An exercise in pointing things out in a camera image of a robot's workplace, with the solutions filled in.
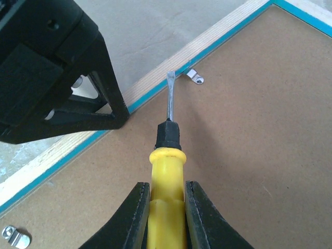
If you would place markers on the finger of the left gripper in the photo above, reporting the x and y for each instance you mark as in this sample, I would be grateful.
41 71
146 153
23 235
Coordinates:
86 98

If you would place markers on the teal wooden photo frame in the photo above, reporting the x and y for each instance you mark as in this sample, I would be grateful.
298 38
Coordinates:
257 136

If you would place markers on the yellow handled screwdriver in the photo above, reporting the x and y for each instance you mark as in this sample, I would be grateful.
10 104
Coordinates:
166 226

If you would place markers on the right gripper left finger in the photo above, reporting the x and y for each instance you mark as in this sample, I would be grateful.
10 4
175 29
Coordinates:
127 228

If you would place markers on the metal frame retaining clip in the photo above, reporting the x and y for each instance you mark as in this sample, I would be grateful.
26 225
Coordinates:
195 77

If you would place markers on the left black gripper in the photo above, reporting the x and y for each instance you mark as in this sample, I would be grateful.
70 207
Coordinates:
40 42

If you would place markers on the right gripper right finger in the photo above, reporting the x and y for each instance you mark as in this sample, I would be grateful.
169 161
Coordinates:
205 226

